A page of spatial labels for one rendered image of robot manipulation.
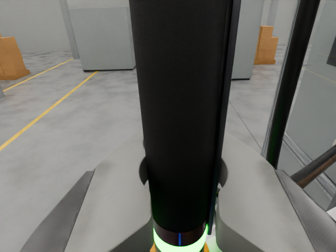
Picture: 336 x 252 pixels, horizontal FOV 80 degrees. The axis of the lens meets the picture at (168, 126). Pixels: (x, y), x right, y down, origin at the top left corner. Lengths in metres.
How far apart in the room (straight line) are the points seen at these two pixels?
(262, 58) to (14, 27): 12.81
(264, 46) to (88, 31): 6.01
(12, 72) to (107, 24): 3.47
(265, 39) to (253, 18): 2.42
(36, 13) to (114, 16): 7.42
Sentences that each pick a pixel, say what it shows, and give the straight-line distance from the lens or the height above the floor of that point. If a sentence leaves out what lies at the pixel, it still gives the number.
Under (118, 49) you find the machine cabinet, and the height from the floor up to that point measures 0.72.
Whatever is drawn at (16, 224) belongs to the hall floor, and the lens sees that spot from 2.61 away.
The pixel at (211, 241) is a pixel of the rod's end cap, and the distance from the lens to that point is 0.21.
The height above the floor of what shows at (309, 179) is 1.55.
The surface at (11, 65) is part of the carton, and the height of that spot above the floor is 0.44.
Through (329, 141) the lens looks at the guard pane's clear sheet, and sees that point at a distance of 1.21.
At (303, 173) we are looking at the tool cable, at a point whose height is 1.56.
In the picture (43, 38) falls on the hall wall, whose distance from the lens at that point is 14.28.
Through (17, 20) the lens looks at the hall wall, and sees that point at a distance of 14.82.
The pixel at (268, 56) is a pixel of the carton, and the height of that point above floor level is 0.26.
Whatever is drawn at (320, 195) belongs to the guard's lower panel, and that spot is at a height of 0.92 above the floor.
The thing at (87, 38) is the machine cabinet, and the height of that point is 1.08.
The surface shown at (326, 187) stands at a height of 0.99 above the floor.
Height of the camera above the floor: 1.73
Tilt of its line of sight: 29 degrees down
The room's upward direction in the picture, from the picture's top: 2 degrees counter-clockwise
